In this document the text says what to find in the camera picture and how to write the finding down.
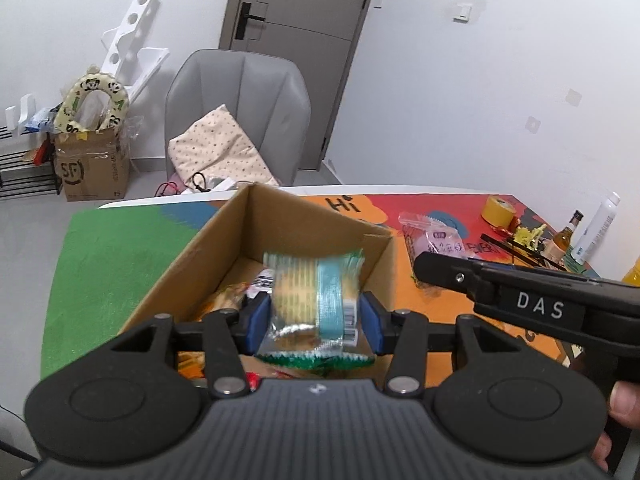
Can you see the red snack packet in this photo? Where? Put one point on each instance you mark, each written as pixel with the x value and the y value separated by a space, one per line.
pixel 252 380

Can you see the grey door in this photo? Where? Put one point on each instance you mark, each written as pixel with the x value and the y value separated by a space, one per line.
pixel 300 60

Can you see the grey chair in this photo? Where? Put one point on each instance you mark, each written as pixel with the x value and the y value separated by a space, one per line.
pixel 250 90

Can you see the white spray can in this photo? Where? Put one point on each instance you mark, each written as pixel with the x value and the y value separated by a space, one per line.
pixel 595 230

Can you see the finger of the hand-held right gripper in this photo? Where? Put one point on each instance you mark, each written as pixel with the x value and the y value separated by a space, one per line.
pixel 445 270

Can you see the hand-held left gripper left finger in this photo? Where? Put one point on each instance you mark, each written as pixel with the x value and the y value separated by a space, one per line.
pixel 257 320

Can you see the white light switch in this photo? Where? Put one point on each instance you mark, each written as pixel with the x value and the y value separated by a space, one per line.
pixel 464 11

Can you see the yellow green plastic toy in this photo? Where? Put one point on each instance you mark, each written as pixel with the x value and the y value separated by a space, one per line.
pixel 530 236

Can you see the yellow tape roll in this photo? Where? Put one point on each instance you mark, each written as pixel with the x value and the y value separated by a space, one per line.
pixel 500 210

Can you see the printed brown cardboard box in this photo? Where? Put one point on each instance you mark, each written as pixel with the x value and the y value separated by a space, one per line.
pixel 90 170

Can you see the clear wall hook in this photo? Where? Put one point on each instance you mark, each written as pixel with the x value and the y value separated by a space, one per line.
pixel 573 97
pixel 533 124

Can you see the orange juice bottle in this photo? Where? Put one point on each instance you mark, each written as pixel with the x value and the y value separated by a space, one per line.
pixel 632 272

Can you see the person's right hand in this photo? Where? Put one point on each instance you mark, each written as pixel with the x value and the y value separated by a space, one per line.
pixel 627 402

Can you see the brown glass bottle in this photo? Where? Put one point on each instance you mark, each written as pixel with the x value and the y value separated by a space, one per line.
pixel 565 237

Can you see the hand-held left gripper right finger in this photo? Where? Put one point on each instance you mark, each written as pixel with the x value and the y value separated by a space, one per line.
pixel 372 322

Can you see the black metal stand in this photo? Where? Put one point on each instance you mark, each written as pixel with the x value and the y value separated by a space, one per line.
pixel 520 250

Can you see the black shoe rack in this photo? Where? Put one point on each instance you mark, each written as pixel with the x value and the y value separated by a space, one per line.
pixel 25 180

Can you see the dark snack packet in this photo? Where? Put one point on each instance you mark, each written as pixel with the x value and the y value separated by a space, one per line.
pixel 261 280

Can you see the teal biscuit packet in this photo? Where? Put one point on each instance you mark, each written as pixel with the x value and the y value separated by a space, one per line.
pixel 310 300

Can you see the dotted beige cushion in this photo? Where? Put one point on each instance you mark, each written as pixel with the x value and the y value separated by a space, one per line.
pixel 220 145

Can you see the purple snack packet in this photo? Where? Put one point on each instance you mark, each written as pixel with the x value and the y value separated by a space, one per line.
pixel 440 245

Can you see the white holed rack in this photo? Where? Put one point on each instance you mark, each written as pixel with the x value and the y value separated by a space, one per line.
pixel 132 15

